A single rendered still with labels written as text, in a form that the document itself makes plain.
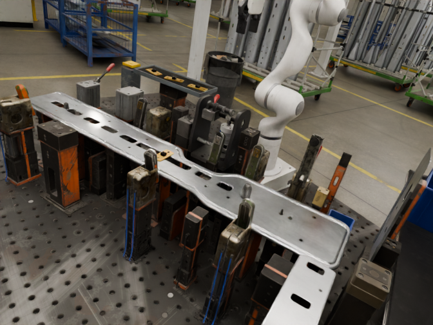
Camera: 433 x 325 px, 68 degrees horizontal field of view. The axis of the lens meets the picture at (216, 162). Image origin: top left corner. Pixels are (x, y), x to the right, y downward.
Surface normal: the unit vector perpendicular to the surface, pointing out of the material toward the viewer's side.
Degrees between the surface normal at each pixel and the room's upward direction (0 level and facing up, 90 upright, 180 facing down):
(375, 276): 0
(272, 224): 0
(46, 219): 0
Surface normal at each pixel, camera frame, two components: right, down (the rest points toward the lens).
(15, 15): 0.61, 0.49
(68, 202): 0.84, 0.39
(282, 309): 0.17, -0.85
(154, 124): -0.52, 0.36
